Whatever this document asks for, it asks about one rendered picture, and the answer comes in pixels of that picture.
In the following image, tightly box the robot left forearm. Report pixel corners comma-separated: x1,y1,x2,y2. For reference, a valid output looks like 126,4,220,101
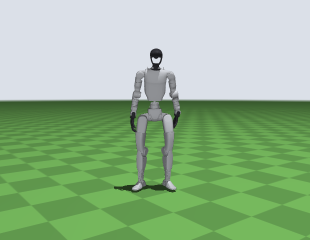
172,94,181,114

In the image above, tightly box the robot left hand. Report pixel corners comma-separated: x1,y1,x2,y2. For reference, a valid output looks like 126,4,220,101
173,111,180,128

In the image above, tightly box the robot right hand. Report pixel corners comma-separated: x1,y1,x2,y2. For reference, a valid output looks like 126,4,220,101
130,112,137,132

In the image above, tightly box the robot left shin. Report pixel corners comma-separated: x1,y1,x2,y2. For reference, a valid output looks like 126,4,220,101
162,150,173,182

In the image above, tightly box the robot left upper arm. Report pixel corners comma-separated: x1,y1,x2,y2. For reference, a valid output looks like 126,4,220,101
166,70,178,99

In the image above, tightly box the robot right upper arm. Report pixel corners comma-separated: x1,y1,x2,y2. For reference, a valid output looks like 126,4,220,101
133,70,146,98

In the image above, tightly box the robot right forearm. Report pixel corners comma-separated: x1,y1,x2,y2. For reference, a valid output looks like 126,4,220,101
130,91,139,116

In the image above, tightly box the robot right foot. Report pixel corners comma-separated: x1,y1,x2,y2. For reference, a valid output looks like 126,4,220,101
132,180,146,191

